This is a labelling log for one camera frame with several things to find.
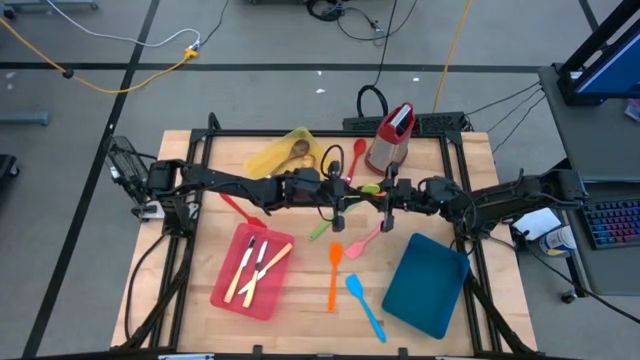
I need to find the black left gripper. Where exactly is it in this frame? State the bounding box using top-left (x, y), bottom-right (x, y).
top-left (287, 160), bottom-right (365, 234)

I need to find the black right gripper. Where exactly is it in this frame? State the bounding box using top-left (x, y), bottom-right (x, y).
top-left (377, 162), bottom-right (429, 233)

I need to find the metal box grater red handle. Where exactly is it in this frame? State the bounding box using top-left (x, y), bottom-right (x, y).
top-left (363, 101), bottom-right (416, 177)

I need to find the red silicone spoon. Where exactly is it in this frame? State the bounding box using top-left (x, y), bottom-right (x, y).
top-left (344, 138), bottom-right (368, 184)

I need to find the green silicone spatula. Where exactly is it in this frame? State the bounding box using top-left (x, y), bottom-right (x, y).
top-left (308, 200), bottom-right (362, 242)

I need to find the pink silicone spatula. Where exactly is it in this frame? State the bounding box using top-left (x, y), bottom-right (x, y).
top-left (343, 221), bottom-right (384, 260)

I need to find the dark wooden spoon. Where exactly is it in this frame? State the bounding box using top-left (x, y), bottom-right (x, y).
top-left (269, 138), bottom-right (312, 176)

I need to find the yellow translucent plastic tray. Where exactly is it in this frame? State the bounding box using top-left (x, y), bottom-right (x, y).
top-left (243, 125), bottom-right (329, 181)

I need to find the blue silicone spatula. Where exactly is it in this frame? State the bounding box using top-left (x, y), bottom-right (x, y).
top-left (344, 272), bottom-right (388, 344)

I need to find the long orange silicone spatula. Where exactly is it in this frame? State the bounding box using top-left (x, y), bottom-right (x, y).
top-left (327, 242), bottom-right (344, 314)

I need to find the knife with cream handle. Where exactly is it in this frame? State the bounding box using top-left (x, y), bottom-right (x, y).
top-left (241, 240), bottom-right (270, 310)
top-left (236, 242), bottom-right (294, 297)
top-left (222, 235), bottom-right (258, 305)

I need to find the red silicone spatula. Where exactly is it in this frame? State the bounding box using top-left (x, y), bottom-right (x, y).
top-left (219, 192), bottom-right (269, 230)

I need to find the red-pink translucent plastic tray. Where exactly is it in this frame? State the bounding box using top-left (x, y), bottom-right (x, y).
top-left (209, 221), bottom-right (296, 322)

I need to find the black perforated control box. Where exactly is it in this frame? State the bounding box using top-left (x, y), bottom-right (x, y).
top-left (342, 111), bottom-right (467, 135)

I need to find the blue plastic tray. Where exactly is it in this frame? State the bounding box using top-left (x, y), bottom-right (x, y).
top-left (381, 232), bottom-right (472, 341)

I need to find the white paper sheet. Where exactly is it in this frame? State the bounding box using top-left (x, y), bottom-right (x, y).
top-left (510, 206), bottom-right (563, 243)

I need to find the white and blue canister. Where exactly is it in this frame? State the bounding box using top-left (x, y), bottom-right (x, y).
top-left (538, 224), bottom-right (578, 258)

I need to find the black mesh box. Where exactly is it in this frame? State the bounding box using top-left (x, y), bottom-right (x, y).
top-left (103, 135), bottom-right (154, 206)

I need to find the backlit keyboard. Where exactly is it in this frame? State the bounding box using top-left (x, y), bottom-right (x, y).
top-left (581, 198), bottom-right (640, 251)

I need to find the grey keyboard desk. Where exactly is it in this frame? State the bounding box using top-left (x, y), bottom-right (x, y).
top-left (555, 181), bottom-right (640, 297)

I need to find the computer monitor on stand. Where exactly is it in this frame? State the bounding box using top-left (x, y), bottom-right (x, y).
top-left (557, 0), bottom-right (640, 107)

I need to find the grey floor bar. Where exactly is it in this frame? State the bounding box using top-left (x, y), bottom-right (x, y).
top-left (0, 111), bottom-right (52, 127)

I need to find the black chair base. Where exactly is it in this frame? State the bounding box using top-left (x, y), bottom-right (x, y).
top-left (0, 153), bottom-right (21, 180)

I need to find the grey cart base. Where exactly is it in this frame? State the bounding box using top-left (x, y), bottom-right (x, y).
top-left (0, 0), bottom-right (100, 20)

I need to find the right wrist camera housing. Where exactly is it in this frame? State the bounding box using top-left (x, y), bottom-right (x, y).
top-left (398, 182), bottom-right (421, 210)

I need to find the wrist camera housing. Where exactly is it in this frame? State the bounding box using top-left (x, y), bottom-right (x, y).
top-left (398, 182), bottom-right (421, 210)
top-left (299, 172), bottom-right (332, 204)

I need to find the left wrist camera housing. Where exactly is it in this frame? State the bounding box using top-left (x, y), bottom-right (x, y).
top-left (299, 172), bottom-right (332, 204)

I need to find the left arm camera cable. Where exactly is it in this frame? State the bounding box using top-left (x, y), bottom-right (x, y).
top-left (319, 143), bottom-right (346, 176)

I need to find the black drop cable with coil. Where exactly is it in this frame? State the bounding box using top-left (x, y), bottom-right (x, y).
top-left (355, 0), bottom-right (400, 120)

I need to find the thin black desk cable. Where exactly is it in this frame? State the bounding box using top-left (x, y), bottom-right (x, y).
top-left (463, 81), bottom-right (543, 118)
top-left (485, 87), bottom-right (546, 134)
top-left (491, 94), bottom-right (548, 155)

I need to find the looped thin black cable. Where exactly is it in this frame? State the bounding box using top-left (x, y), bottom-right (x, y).
top-left (335, 0), bottom-right (420, 48)

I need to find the yellow drop cable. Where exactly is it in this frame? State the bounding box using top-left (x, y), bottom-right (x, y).
top-left (432, 0), bottom-right (474, 114)

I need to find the black cable bundle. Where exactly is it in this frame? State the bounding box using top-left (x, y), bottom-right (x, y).
top-left (304, 0), bottom-right (347, 23)

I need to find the yellow extension cable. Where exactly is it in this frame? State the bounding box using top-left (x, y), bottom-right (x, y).
top-left (0, 17), bottom-right (200, 95)

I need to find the thin black floor cable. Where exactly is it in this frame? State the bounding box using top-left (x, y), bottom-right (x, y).
top-left (198, 0), bottom-right (231, 49)

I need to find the black arm base cable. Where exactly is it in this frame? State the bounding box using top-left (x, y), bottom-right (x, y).
top-left (123, 232), bottom-right (169, 344)

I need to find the white floor cable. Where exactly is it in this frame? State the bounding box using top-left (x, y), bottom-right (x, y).
top-left (45, 0), bottom-right (203, 50)

